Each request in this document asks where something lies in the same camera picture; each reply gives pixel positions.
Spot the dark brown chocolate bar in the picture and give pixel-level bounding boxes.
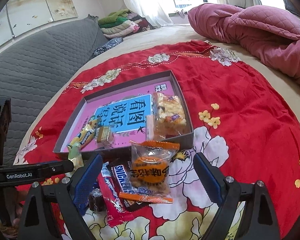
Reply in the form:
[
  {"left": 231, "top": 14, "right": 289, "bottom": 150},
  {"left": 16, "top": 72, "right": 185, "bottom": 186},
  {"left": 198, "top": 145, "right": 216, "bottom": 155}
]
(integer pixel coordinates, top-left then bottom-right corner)
[{"left": 108, "top": 160, "right": 150, "bottom": 212}]

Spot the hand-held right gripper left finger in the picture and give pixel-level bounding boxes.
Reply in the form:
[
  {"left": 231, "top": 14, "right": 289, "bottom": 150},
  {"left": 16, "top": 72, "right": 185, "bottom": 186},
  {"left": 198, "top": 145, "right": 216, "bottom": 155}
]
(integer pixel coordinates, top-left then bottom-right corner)
[{"left": 19, "top": 153, "right": 103, "bottom": 240}]

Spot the yellow rice cracker packet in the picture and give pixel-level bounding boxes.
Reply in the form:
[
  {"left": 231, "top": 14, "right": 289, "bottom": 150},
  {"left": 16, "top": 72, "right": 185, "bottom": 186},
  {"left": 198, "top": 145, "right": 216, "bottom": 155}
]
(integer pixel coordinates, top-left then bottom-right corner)
[{"left": 152, "top": 92, "right": 187, "bottom": 140}]

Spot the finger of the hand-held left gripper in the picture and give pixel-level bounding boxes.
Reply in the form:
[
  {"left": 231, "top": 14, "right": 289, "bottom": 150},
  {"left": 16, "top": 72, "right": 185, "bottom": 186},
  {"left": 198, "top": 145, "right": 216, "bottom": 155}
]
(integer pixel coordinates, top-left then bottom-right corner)
[{"left": 37, "top": 159, "right": 75, "bottom": 180}]

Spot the long red wafer packet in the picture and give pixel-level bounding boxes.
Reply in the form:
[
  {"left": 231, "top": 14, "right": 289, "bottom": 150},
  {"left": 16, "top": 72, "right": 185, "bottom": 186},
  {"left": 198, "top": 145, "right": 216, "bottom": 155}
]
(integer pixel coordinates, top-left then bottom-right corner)
[{"left": 97, "top": 162, "right": 135, "bottom": 227}]

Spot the beige bed sheet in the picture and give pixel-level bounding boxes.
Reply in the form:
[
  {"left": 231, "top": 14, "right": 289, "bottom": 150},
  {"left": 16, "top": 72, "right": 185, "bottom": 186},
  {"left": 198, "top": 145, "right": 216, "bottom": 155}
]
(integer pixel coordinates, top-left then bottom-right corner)
[{"left": 14, "top": 24, "right": 300, "bottom": 160}]

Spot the yellow panda cake packet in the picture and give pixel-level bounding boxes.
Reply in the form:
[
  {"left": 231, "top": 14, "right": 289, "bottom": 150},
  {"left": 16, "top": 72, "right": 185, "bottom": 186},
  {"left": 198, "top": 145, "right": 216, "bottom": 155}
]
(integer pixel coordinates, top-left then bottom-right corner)
[{"left": 74, "top": 120, "right": 100, "bottom": 152}]

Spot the person's left hand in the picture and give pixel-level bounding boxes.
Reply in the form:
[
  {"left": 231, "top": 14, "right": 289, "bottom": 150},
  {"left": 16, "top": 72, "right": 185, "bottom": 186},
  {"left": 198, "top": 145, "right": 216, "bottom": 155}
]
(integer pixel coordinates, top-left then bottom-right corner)
[{"left": 0, "top": 190, "right": 28, "bottom": 230}]

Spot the orange cake packet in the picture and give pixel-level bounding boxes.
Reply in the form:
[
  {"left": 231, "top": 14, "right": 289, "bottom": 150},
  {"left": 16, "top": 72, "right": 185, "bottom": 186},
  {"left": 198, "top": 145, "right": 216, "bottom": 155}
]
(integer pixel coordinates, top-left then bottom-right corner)
[{"left": 145, "top": 114, "right": 156, "bottom": 141}]

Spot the stack of folded clothes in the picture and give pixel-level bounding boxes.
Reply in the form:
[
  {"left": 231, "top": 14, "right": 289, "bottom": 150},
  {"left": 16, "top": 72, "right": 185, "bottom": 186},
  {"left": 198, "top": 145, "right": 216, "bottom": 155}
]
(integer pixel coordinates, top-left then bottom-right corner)
[{"left": 98, "top": 9, "right": 150, "bottom": 39}]

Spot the white sheer curtain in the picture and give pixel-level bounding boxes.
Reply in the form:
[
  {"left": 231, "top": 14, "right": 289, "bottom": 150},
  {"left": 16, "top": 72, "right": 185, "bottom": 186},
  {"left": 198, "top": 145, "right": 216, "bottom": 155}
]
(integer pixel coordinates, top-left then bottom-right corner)
[{"left": 119, "top": 0, "right": 174, "bottom": 27}]

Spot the red floral blanket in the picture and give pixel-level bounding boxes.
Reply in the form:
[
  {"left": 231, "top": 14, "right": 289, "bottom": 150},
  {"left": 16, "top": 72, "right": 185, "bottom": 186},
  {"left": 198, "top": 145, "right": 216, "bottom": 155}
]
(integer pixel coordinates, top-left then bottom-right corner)
[{"left": 14, "top": 39, "right": 300, "bottom": 240}]

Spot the pink quilted duvet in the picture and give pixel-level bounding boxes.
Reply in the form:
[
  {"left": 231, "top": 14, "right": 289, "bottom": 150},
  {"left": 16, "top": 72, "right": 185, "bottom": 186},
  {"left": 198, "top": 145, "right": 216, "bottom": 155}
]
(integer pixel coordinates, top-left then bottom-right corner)
[{"left": 187, "top": 2, "right": 300, "bottom": 85}]

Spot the floral painted wall panel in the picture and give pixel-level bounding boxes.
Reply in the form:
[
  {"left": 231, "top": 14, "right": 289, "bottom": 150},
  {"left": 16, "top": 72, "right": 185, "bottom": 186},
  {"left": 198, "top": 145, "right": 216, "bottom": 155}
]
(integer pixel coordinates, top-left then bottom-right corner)
[{"left": 0, "top": 0, "right": 78, "bottom": 45}]

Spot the clear pastry packet green twist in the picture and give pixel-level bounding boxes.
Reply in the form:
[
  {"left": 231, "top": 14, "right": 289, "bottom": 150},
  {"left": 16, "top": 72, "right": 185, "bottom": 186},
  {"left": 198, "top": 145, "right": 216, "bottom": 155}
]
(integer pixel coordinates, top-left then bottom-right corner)
[{"left": 66, "top": 142, "right": 85, "bottom": 174}]

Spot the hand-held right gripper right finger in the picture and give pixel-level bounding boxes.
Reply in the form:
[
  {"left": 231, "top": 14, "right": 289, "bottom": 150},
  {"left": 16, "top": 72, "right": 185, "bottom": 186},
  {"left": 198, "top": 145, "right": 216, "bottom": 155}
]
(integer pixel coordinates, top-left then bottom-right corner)
[{"left": 193, "top": 152, "right": 282, "bottom": 240}]

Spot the grey cardboard box tray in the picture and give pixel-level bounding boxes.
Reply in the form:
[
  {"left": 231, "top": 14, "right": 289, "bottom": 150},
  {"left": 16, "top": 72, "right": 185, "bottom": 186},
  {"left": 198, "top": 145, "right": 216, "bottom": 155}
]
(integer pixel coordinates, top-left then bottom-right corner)
[{"left": 52, "top": 70, "right": 194, "bottom": 154}]

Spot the clear biscuit packet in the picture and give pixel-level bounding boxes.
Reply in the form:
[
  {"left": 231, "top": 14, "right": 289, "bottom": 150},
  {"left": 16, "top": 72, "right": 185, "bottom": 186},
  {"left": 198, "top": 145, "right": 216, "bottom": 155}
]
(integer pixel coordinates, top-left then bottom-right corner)
[{"left": 95, "top": 126, "right": 115, "bottom": 147}]

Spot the dark floral cloth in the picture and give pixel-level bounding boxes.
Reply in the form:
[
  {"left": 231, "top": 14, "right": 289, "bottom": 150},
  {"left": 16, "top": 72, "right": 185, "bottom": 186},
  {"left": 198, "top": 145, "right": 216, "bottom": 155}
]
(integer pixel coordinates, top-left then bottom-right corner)
[{"left": 92, "top": 37, "right": 124, "bottom": 57}]

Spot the brown candy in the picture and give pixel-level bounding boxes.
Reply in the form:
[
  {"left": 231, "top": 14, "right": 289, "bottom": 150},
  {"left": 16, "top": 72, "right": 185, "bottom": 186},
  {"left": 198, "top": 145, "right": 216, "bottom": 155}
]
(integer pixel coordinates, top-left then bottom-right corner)
[{"left": 88, "top": 187, "right": 107, "bottom": 212}]

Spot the orange clear nut packet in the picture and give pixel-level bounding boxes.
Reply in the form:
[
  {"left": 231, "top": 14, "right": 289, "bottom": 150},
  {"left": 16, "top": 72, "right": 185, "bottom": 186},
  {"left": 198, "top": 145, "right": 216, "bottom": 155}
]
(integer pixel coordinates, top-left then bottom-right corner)
[{"left": 119, "top": 140, "right": 181, "bottom": 204}]

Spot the grey quilted headboard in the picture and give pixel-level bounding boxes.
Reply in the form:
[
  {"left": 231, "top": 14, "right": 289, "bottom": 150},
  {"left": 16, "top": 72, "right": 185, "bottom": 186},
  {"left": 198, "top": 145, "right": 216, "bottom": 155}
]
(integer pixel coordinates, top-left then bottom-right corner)
[{"left": 0, "top": 15, "right": 109, "bottom": 165}]

